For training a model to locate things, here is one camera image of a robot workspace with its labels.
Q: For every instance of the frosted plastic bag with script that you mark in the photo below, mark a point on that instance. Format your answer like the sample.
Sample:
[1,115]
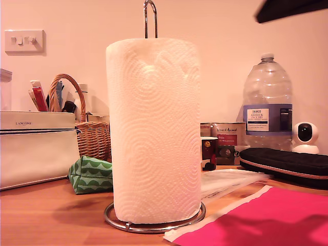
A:
[230,179]

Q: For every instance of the large clear water bottle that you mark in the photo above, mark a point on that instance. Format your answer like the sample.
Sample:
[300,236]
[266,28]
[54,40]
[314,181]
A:
[276,89]

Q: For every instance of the small white box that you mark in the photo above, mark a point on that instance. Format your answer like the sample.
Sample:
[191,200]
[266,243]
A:
[97,117]

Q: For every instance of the green wave pattern pouch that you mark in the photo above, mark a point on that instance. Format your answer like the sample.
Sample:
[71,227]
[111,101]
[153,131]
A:
[89,176]

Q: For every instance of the clear plastic bag printed text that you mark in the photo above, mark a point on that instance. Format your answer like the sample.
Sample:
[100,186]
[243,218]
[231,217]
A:
[212,196]

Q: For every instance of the blue and white toothbrush pack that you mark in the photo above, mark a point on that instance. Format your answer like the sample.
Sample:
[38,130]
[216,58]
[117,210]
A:
[60,94]

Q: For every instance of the black zip case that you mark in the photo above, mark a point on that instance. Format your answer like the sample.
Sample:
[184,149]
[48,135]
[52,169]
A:
[294,164]

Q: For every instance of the small white round camera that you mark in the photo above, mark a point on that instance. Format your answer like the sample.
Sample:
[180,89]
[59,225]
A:
[305,150]

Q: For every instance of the white paper towel roll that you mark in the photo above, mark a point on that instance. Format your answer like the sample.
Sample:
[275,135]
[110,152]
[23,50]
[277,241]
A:
[153,128]

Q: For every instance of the white slim tube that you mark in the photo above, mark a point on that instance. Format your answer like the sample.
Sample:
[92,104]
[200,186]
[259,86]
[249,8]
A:
[32,101]

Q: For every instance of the pink zip bag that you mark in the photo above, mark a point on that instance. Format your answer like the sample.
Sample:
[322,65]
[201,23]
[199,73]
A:
[256,225]

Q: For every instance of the white bottle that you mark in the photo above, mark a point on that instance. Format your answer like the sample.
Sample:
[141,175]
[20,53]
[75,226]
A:
[82,89]

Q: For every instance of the white Lancome cosmetic case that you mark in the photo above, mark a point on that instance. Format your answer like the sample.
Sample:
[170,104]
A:
[33,153]

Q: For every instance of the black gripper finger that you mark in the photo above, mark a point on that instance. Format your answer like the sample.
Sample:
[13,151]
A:
[294,7]

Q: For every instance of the white double light switch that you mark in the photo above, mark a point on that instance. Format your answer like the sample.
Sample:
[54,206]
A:
[25,48]

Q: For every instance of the red tube with white cap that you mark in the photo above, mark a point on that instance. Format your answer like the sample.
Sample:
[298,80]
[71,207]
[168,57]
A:
[40,100]

